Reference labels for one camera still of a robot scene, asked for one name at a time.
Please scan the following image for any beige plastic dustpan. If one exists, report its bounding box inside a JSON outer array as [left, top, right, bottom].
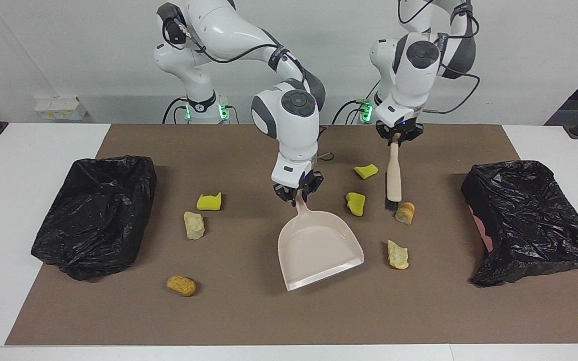
[[277, 193, 365, 292]]

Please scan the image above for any striped orange croissant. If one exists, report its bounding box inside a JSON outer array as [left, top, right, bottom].
[[395, 202, 415, 226]]

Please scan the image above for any pale bread chunk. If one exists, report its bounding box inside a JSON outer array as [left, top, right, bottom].
[[387, 240, 410, 270], [184, 211, 206, 240]]

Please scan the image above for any brown fried nugget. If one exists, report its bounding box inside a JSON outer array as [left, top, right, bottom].
[[166, 275, 197, 297]]

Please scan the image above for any pink plastic bin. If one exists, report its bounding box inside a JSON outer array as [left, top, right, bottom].
[[470, 206, 494, 254]]

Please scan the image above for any black trash bag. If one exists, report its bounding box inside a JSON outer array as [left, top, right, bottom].
[[461, 160, 578, 287], [31, 155, 158, 281]]

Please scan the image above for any brown table mat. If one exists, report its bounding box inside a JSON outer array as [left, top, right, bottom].
[[5, 124, 578, 346]]

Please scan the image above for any white power strip box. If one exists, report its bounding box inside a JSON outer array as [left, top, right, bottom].
[[33, 96, 89, 121]]

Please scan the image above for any black base cable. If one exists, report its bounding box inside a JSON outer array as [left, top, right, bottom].
[[163, 97, 190, 124], [332, 99, 372, 125]]

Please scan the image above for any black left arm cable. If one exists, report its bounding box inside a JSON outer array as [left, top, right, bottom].
[[397, 0, 481, 115]]

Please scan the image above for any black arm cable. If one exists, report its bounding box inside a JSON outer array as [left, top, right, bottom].
[[397, 0, 481, 115], [166, 15, 337, 163]]

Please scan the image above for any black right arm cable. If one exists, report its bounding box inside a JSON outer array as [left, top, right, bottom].
[[166, 15, 337, 163]]

